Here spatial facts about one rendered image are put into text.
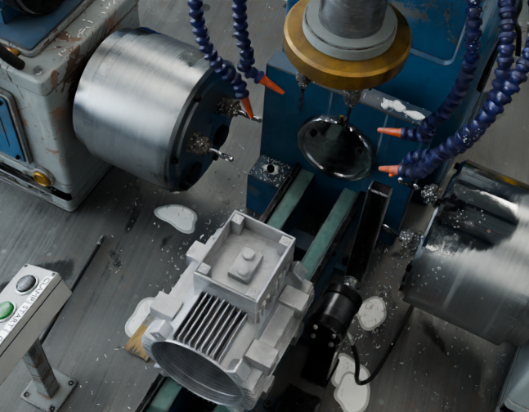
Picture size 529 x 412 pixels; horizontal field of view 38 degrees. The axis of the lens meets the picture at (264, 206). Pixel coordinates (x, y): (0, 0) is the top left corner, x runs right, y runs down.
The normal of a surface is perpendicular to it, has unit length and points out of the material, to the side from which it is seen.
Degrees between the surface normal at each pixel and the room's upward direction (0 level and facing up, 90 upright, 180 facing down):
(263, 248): 0
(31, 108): 90
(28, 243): 0
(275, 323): 0
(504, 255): 32
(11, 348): 69
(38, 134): 90
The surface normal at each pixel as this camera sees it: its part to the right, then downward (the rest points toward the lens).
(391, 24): 0.05, -0.58
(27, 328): 0.84, 0.18
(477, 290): -0.39, 0.35
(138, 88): -0.18, -0.18
